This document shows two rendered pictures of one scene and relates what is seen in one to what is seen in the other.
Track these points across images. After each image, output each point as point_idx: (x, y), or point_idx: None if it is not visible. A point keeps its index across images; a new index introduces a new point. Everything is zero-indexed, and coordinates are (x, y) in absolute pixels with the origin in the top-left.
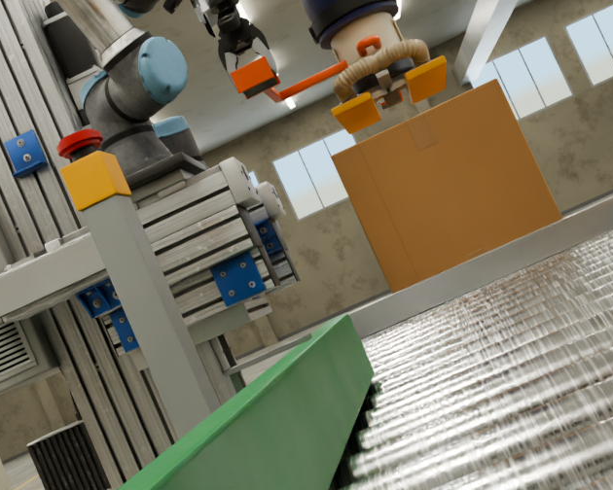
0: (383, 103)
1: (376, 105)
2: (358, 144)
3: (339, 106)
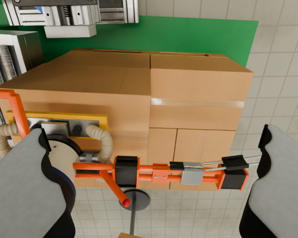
0: (217, 166)
1: (215, 161)
2: None
3: (7, 117)
